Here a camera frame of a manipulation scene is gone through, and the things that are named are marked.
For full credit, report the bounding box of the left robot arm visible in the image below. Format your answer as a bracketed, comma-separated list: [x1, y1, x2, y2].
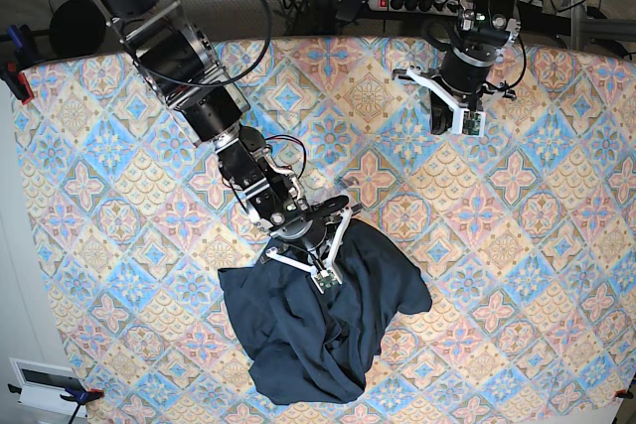
[424, 0, 521, 136]

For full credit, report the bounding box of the dark blue t-shirt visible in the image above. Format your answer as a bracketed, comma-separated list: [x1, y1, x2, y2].
[218, 219, 432, 405]

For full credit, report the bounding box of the red black clamp left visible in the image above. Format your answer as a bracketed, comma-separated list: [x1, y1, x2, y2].
[0, 63, 34, 104]

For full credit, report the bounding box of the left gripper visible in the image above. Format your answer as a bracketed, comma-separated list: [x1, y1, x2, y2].
[430, 49, 492, 134]

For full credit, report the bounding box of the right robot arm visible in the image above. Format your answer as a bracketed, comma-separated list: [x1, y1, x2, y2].
[98, 0, 353, 277]

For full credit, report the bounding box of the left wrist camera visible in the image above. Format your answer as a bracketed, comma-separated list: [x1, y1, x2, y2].
[459, 108, 486, 137]

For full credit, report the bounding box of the blue orange clamp bottom left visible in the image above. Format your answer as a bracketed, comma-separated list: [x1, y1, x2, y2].
[7, 384, 103, 423]

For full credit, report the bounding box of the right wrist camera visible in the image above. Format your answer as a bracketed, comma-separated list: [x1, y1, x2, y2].
[311, 269, 342, 294]

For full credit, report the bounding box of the orange clamp bottom right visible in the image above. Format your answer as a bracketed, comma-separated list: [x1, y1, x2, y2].
[614, 389, 634, 400]

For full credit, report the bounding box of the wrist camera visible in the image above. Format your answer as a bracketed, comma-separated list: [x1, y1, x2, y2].
[311, 269, 342, 294]
[459, 108, 486, 137]

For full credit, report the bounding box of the white power strip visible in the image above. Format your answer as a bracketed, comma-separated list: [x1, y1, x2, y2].
[367, 0, 459, 16]

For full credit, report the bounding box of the patterned tablecloth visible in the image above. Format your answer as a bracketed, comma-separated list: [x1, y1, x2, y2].
[7, 38, 635, 423]

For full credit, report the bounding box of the white wall panel box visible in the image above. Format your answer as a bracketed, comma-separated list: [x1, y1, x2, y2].
[9, 357, 81, 416]

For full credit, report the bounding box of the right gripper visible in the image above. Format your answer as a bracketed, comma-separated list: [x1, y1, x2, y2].
[267, 197, 353, 265]

